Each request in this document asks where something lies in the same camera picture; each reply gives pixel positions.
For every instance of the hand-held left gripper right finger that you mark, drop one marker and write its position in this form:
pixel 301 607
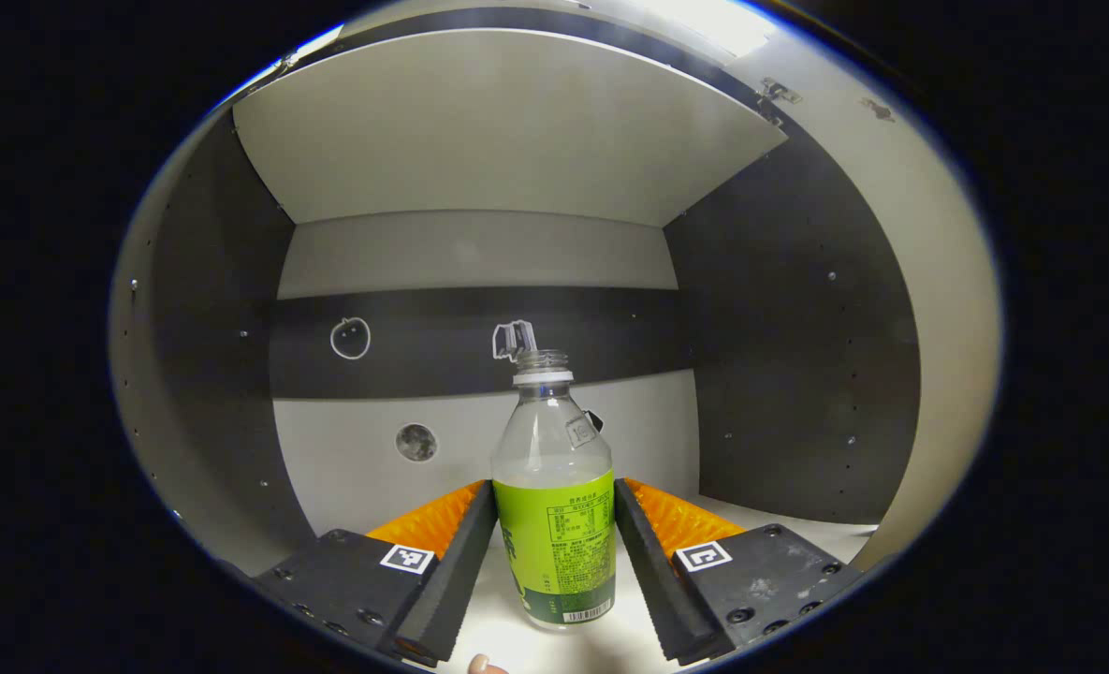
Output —
pixel 652 580

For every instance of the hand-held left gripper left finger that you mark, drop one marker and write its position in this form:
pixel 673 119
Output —
pixel 456 580

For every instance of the white cabinet door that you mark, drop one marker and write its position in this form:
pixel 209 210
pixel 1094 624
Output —
pixel 956 328
pixel 128 309

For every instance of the clear bottle with green label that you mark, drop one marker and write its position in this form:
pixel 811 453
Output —
pixel 554 543

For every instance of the white cabinet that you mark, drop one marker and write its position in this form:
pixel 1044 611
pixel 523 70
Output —
pixel 479 140

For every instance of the metal door hinge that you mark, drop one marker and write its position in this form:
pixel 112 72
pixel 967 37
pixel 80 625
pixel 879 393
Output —
pixel 777 94

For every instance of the long ceiling light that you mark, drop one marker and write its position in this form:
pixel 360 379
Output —
pixel 713 23

